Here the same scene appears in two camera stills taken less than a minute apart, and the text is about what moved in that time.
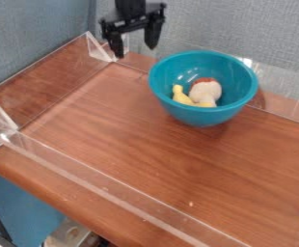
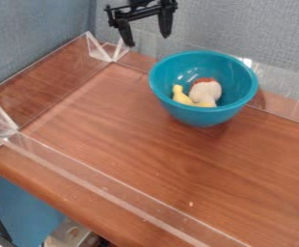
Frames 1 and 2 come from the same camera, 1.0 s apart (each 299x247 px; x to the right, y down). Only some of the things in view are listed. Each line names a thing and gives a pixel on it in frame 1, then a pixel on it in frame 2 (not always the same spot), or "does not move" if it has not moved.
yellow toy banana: (181, 96) does not move
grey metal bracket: (71, 235) does not move
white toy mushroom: (206, 91) does not move
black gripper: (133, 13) → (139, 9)
